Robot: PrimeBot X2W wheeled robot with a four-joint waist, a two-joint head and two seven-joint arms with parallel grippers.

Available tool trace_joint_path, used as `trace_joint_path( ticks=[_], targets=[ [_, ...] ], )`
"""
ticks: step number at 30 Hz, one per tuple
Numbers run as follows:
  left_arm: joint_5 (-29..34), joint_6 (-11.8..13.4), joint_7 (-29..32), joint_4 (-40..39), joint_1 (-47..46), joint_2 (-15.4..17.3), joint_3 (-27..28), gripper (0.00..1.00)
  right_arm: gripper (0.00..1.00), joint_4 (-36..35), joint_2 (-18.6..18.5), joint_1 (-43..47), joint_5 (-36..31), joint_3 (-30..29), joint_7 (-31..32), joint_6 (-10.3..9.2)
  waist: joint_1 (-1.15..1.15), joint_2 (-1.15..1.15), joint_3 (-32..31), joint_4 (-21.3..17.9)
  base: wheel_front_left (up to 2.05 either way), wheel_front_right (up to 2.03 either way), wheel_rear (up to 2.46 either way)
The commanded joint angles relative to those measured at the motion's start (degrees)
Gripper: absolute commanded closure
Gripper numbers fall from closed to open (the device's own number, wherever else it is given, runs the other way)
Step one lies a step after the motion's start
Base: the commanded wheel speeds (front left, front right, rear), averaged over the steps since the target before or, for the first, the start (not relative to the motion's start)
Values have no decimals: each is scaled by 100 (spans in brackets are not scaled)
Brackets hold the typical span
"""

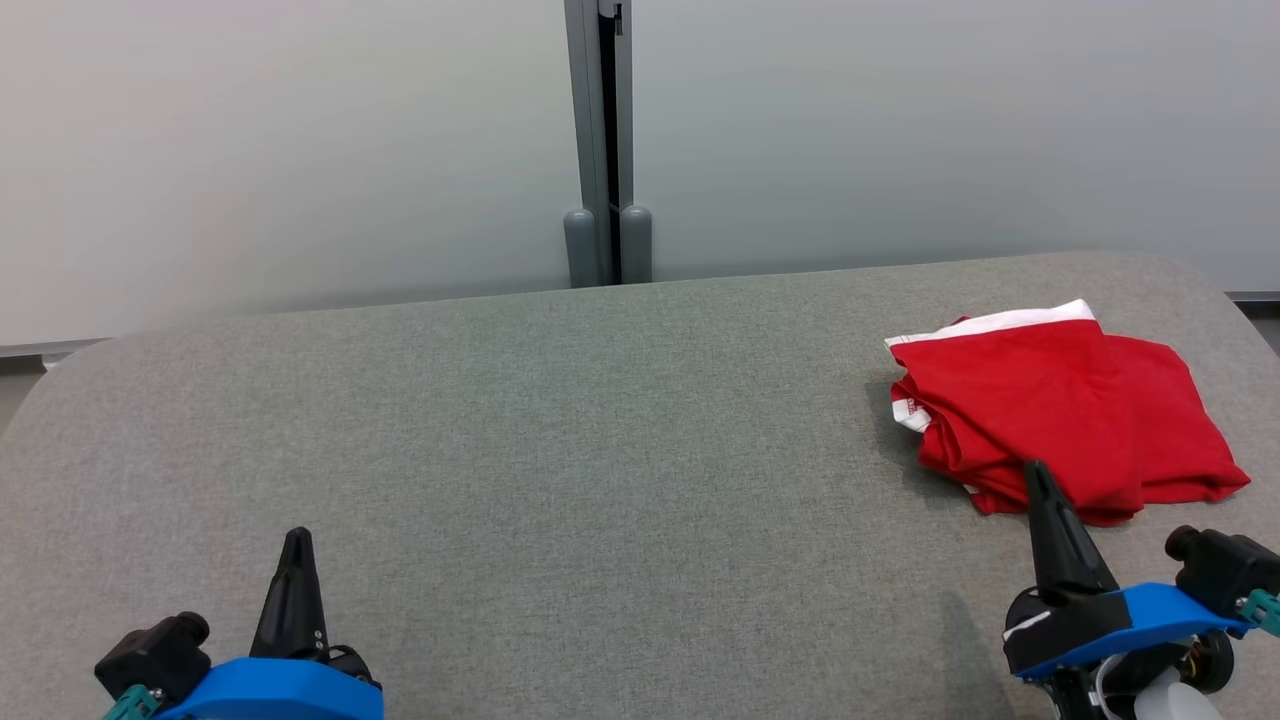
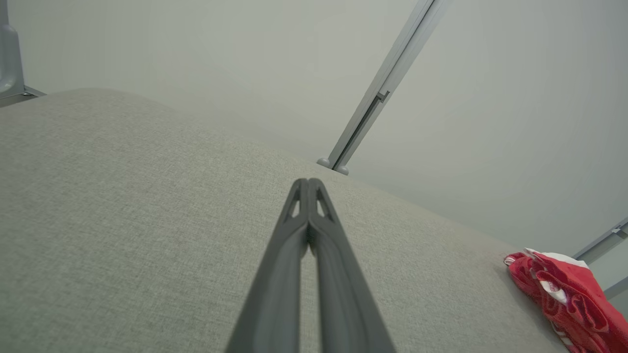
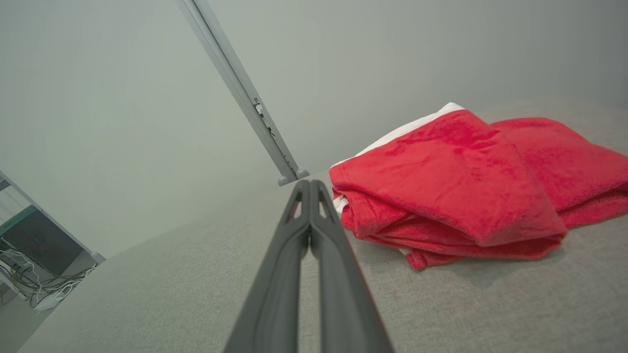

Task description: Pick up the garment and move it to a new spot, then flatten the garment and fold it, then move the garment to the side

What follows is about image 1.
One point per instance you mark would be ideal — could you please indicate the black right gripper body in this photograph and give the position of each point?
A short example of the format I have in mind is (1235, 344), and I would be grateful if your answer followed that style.
(1060, 630)

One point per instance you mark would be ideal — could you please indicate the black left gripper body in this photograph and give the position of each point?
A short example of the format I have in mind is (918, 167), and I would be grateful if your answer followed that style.
(352, 667)

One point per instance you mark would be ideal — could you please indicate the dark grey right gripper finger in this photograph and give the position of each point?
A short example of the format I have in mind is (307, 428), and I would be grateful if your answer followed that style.
(1065, 550)

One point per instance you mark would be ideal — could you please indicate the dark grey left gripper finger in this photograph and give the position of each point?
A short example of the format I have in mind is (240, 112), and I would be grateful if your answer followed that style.
(292, 610)

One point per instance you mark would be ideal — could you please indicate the red basketball jersey white sleeves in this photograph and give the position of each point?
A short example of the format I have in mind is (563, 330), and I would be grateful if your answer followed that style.
(1190, 430)

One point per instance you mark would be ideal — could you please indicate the blue left camera mount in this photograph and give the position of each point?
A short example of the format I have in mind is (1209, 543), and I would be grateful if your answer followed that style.
(280, 695)

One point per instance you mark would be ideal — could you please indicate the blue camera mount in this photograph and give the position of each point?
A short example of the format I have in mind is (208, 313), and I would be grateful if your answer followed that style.
(1170, 610)
(280, 695)

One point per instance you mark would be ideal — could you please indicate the blue right camera mount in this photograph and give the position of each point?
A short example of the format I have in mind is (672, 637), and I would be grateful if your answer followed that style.
(1170, 610)

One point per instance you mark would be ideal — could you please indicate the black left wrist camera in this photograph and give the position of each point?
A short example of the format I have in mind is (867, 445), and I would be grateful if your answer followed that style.
(150, 660)

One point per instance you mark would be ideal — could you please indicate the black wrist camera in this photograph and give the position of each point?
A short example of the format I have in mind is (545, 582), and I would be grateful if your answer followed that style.
(150, 660)
(1225, 570)

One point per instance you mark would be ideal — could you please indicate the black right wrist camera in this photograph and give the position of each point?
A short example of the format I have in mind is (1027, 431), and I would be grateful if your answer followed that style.
(1225, 570)

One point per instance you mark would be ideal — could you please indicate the grey partition post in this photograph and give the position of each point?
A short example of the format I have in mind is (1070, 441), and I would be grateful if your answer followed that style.
(636, 250)
(580, 250)

